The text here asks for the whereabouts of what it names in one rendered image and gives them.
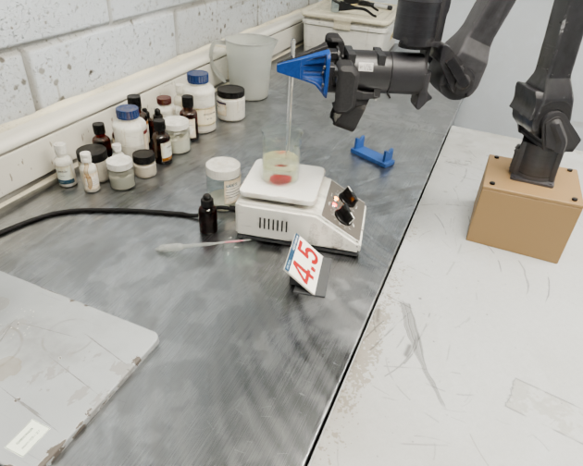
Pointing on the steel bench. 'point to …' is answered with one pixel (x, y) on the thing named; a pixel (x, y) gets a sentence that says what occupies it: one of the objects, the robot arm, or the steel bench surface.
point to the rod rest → (372, 153)
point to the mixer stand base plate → (46, 367)
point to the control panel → (340, 207)
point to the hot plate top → (302, 195)
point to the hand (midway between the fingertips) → (301, 68)
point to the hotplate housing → (293, 223)
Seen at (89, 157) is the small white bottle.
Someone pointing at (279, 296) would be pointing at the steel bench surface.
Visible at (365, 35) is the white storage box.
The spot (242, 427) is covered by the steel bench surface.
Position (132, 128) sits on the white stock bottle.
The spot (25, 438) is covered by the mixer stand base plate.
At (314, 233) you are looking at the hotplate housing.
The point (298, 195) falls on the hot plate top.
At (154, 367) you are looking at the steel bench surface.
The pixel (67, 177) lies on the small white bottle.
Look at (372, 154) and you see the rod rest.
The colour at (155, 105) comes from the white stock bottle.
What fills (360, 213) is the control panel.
